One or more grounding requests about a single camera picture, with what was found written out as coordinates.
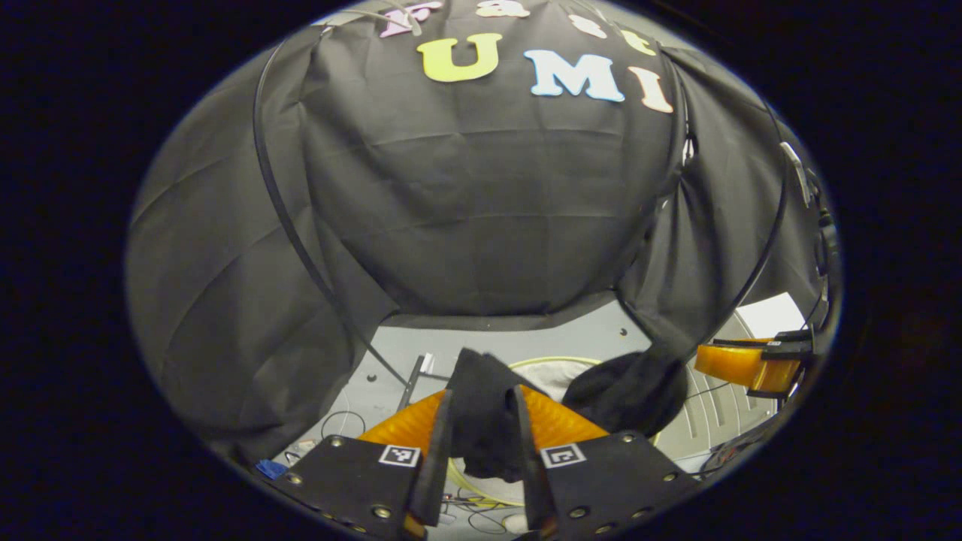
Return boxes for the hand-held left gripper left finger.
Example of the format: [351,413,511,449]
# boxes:
[263,388,456,541]

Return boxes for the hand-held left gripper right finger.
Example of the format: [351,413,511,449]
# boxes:
[513,385,705,540]

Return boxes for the round mesh laundry hamper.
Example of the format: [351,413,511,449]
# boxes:
[447,355,662,508]

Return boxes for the black jacket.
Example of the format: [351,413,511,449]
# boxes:
[446,347,688,483]

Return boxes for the black metal clothes rack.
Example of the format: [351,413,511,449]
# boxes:
[252,8,790,410]

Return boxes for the white box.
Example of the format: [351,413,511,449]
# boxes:
[735,293,806,340]

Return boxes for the white ribbed panel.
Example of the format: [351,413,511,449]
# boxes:
[661,312,779,455]

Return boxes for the black backdrop cloth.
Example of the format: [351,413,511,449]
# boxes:
[124,0,835,467]

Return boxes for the black cable loop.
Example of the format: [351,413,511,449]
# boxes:
[321,410,368,442]

